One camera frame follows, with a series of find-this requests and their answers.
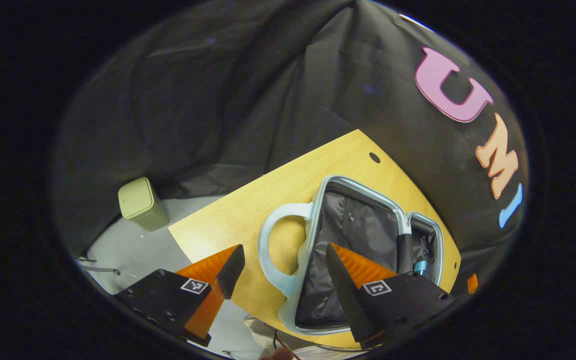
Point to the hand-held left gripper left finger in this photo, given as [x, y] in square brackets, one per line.
[168, 300]

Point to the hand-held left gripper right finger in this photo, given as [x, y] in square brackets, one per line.
[408, 300]

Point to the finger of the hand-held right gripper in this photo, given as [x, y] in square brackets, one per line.
[472, 284]

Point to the blue skin care tube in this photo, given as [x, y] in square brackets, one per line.
[420, 267]

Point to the white suitcase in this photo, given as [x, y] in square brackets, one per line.
[363, 225]

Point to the white cloth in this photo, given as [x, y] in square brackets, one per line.
[258, 332]

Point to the green trash bin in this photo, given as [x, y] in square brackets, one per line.
[143, 205]

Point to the black backdrop cloth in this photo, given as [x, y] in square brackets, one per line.
[218, 100]

